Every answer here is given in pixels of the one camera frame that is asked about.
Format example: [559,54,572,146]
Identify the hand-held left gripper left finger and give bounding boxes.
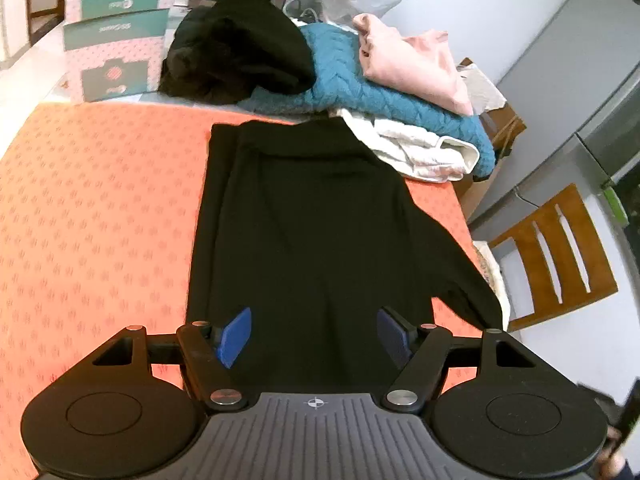
[92,307,253,414]

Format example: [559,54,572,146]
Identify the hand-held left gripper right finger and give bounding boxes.
[376,306,544,416]

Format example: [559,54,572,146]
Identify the black long-sleeved top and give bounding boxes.
[185,117,504,397]

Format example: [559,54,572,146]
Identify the pile of black clothes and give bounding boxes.
[159,0,319,106]

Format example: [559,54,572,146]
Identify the person's right hand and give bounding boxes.
[597,425,627,480]

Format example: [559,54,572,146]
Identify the wooden chair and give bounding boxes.
[487,183,619,332]

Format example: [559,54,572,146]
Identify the tall open cardboard box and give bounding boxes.
[451,57,527,222]

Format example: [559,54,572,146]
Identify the orange patterned tablecloth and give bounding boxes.
[0,102,506,467]

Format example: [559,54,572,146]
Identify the white folded garment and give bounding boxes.
[337,107,481,184]

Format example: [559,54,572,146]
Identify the green plastic strip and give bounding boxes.
[602,180,629,227]

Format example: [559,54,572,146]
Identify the pink folded garment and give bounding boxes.
[352,13,475,116]

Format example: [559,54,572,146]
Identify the grey refrigerator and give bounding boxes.
[494,0,640,266]

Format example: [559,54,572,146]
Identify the teal cable-knit sweater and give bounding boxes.
[237,22,497,181]

